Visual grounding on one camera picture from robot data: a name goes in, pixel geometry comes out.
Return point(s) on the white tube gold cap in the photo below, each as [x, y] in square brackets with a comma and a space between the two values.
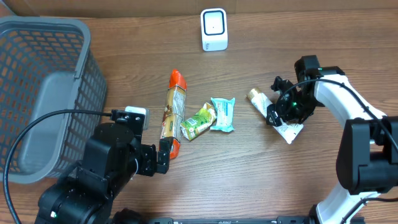
[288, 131]

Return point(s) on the orange spaghetti packet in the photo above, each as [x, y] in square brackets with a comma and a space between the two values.
[174, 112]

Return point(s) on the green drink carton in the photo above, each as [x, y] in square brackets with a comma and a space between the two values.
[198, 123]

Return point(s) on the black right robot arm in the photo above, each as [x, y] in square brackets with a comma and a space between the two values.
[366, 165]

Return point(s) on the grey plastic shopping basket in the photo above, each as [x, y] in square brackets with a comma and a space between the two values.
[49, 78]

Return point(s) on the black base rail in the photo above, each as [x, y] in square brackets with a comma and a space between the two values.
[278, 220]

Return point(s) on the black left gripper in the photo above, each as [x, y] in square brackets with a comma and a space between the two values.
[149, 158]

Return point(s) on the mint green tissue pack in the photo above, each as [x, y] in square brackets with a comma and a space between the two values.
[224, 110]

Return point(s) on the white barcode scanner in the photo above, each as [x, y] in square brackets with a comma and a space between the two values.
[214, 29]

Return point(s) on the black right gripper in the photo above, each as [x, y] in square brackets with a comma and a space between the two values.
[283, 104]

